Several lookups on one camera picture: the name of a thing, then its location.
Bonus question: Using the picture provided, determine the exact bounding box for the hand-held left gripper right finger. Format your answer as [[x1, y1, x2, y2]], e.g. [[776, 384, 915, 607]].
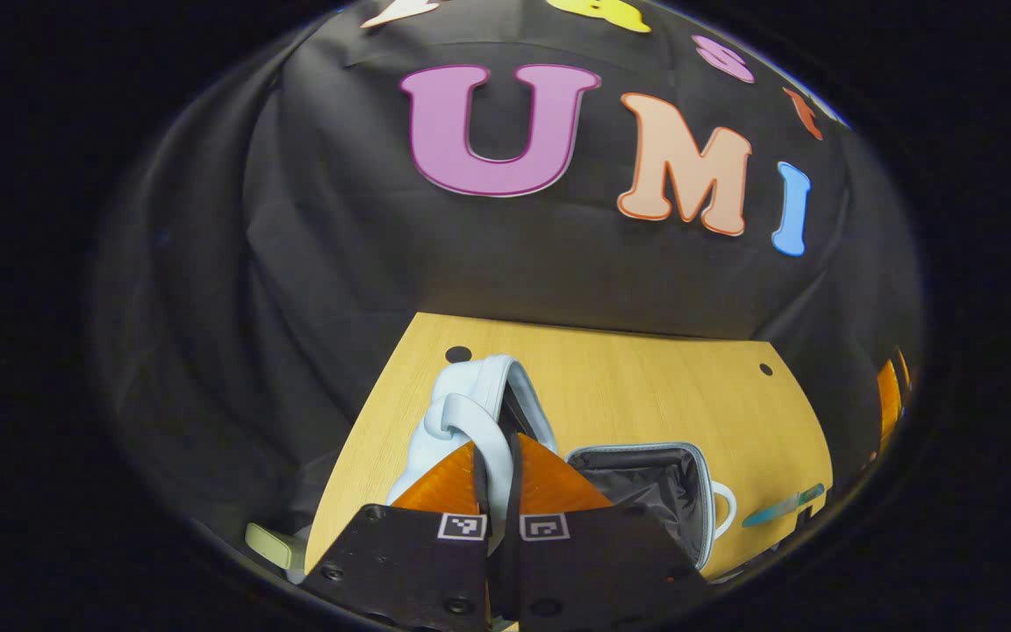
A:
[[502, 432, 710, 631]]

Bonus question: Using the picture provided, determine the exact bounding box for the light blue suitcase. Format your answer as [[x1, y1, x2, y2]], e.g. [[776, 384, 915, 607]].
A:
[[385, 354, 738, 573]]

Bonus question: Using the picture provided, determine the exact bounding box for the white and teal cream tube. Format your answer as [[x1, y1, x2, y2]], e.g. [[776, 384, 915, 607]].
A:
[[741, 483, 826, 529]]

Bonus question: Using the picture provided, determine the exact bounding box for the pale green object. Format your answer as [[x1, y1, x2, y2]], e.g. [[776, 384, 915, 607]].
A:
[[244, 523, 306, 573]]

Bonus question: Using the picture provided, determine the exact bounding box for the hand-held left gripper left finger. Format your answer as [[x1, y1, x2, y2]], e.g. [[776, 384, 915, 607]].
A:
[[302, 441, 491, 632]]

